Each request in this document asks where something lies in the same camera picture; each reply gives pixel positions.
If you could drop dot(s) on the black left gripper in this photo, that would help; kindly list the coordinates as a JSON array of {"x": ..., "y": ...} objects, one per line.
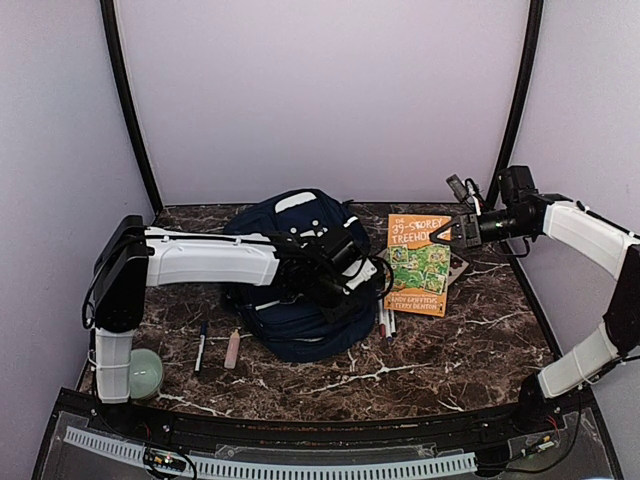
[{"x": 338, "y": 313}]

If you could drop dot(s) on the navy blue student backpack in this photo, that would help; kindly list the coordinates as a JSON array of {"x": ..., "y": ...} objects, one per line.
[{"x": 294, "y": 328}]

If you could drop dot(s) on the black right frame post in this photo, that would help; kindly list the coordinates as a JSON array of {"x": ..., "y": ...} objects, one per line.
[{"x": 520, "y": 94}]

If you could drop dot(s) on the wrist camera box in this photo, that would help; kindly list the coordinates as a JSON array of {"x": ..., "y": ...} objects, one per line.
[
  {"x": 340, "y": 249},
  {"x": 515, "y": 183}
]

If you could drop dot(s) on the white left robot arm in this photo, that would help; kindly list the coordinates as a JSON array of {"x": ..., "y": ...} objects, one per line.
[{"x": 137, "y": 257}]

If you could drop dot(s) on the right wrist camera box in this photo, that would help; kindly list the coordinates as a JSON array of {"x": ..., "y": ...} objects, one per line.
[{"x": 515, "y": 183}]

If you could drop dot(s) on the pink translucent glue bottle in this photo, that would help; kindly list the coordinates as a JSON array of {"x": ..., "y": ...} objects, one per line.
[{"x": 232, "y": 350}]

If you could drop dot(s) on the purple tipped white marker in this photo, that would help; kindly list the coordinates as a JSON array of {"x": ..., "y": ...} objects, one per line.
[{"x": 380, "y": 304}]

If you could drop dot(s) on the beige floral notebook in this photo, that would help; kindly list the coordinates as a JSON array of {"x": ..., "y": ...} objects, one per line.
[{"x": 457, "y": 267}]

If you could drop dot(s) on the white slotted cable duct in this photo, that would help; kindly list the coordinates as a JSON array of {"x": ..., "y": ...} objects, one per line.
[{"x": 260, "y": 463}]

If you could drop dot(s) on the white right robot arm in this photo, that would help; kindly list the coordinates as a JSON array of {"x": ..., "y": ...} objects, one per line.
[{"x": 611, "y": 250}]

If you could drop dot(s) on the red capped white marker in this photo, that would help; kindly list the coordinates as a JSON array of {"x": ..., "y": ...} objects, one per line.
[{"x": 385, "y": 324}]

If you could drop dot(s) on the black left frame post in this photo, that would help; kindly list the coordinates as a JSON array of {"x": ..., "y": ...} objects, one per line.
[{"x": 125, "y": 96}]

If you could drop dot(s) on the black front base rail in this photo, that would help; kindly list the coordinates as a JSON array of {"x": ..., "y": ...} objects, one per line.
[{"x": 488, "y": 431}]

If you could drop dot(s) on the pale green round bowl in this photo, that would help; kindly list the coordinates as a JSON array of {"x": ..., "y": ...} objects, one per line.
[{"x": 146, "y": 374}]

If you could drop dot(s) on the black frame post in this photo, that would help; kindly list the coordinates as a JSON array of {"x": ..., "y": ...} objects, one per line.
[
  {"x": 520, "y": 94},
  {"x": 125, "y": 96}
]

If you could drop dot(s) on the black tipped whiteboard marker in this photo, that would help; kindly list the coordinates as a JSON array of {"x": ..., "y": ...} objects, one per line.
[{"x": 392, "y": 322}]

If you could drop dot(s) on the orange green paperback book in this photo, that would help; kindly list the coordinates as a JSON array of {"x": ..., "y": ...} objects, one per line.
[{"x": 420, "y": 268}]

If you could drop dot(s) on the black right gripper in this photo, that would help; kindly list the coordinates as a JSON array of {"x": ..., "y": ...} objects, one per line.
[{"x": 471, "y": 234}]

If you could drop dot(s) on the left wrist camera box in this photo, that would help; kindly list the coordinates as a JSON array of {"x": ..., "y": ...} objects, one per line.
[{"x": 340, "y": 249}]

